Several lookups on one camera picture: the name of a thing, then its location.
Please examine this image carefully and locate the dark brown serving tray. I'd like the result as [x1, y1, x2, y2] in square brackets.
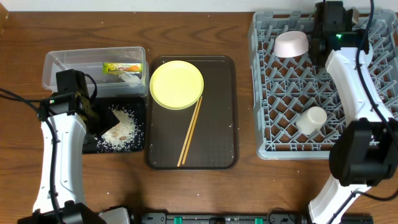
[145, 55, 239, 170]

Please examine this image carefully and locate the black plastic tray bin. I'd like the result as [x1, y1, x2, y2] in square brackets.
[83, 97, 146, 154]

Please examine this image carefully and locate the clear plastic bin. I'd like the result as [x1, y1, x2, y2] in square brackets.
[42, 47, 149, 98]

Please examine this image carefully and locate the pink white shallow bowl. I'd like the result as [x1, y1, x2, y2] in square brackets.
[274, 31, 309, 58]

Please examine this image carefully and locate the white tissue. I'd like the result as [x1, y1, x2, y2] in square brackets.
[119, 74, 141, 83]

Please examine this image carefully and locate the yellow round plate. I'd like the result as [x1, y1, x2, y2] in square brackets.
[149, 60, 205, 110]

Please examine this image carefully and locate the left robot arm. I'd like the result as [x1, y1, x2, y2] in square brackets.
[18, 69, 119, 223]

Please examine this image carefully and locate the grey dishwasher rack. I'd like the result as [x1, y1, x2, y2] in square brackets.
[248, 9, 397, 160]

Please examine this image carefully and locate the green snack wrapper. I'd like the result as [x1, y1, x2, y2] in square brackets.
[102, 62, 143, 75]

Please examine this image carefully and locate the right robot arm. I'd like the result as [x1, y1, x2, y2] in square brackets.
[307, 1, 397, 223]

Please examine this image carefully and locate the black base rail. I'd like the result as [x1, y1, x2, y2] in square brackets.
[99, 205, 374, 224]

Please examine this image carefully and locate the left wooden chopstick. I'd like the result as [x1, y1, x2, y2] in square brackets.
[177, 97, 202, 167]

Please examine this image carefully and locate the wooden chopstick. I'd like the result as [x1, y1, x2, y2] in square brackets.
[182, 96, 203, 165]
[177, 97, 202, 167]

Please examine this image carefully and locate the small white green cup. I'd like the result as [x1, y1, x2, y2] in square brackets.
[296, 106, 327, 135]

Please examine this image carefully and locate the right wooden chopstick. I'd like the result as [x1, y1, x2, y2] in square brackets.
[182, 96, 203, 165]

